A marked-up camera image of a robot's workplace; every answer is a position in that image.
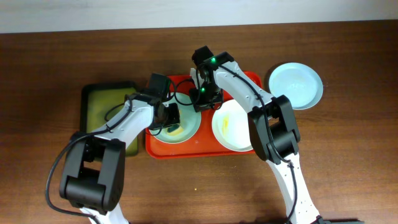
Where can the black tray with soapy water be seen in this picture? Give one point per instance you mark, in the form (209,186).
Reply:
(100,101)

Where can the light blue plate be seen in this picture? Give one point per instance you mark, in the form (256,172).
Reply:
(298,82)

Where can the green plate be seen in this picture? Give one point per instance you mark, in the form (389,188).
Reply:
(189,120)

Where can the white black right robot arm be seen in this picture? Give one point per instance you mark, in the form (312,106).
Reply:
(273,130)

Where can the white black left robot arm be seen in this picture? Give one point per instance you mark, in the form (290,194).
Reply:
(93,172)

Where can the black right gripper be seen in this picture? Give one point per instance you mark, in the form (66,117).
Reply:
(199,105)

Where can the green yellow sponge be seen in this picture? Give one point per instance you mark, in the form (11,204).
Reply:
(174,130)

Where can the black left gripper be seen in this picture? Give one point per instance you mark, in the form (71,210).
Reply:
(171,117)

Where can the white plate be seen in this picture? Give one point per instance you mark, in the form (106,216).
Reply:
(230,127)

